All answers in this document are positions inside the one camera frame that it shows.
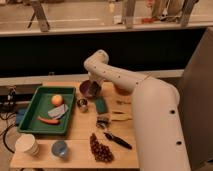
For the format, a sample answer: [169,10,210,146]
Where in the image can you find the purple bowl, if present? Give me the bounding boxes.
[79,80,101,99]

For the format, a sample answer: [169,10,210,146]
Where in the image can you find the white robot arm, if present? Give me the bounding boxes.
[84,50,191,171]

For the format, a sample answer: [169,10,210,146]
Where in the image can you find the green sponge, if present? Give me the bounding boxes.
[94,97,108,114]

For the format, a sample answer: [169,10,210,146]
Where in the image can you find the small metal cup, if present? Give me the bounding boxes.
[77,98,88,113]

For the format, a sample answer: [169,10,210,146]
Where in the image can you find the yellow wooden piece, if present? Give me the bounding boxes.
[110,113,132,121]

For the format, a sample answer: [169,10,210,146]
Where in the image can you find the small metal clip object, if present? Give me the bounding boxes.
[96,116,110,129]

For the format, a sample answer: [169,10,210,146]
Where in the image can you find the orange fruit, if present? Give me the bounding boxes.
[51,94,64,107]

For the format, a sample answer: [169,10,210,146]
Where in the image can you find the grey folded cloth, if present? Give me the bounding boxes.
[48,104,68,119]

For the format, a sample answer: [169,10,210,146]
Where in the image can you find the green plastic tray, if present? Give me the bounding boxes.
[18,86,76,135]

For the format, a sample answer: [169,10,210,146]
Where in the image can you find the orange carrot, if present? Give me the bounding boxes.
[37,116,60,125]

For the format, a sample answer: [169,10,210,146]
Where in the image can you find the bunch of dark grapes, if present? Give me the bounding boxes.
[90,134,114,163]

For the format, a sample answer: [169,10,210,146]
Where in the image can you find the blue glass cup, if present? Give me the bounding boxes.
[51,140,68,158]

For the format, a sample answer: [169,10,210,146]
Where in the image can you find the blue object beside tray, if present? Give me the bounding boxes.
[15,108,26,125]

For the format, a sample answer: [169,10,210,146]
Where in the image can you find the white paper cup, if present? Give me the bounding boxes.
[15,134,39,155]

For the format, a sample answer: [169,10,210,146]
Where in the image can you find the grey panel on right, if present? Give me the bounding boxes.
[178,27,213,170]

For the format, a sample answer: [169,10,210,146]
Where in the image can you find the black handled tool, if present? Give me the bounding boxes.
[104,132,132,149]

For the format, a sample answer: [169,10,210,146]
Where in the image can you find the black cables on left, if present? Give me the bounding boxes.
[0,85,19,154]

